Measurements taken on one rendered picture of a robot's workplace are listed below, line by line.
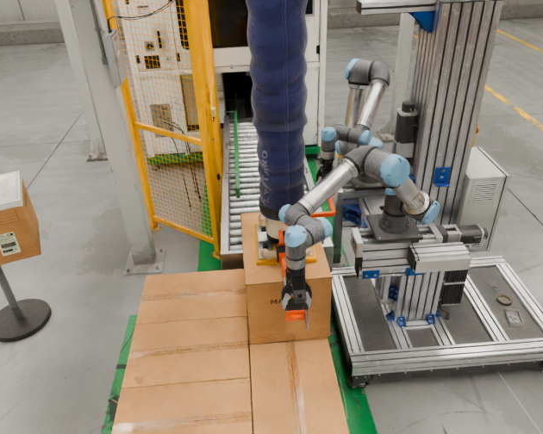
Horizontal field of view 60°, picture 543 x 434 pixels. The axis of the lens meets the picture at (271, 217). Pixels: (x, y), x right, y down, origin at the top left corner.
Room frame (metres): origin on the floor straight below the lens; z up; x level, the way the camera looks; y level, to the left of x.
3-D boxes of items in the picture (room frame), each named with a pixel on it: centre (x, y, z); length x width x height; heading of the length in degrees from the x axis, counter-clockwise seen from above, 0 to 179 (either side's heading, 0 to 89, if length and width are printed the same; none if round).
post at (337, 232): (2.93, -0.50, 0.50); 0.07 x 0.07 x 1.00; 3
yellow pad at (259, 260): (1.93, 0.04, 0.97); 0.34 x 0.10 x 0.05; 2
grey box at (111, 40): (3.02, 0.92, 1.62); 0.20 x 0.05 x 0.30; 3
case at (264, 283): (1.94, -0.05, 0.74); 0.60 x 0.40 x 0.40; 4
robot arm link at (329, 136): (2.22, -0.31, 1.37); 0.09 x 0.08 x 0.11; 148
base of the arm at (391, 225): (1.92, -0.60, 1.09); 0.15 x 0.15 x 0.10
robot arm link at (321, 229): (1.43, -0.15, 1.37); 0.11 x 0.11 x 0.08; 37
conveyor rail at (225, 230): (3.48, 0.36, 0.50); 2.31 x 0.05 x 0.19; 3
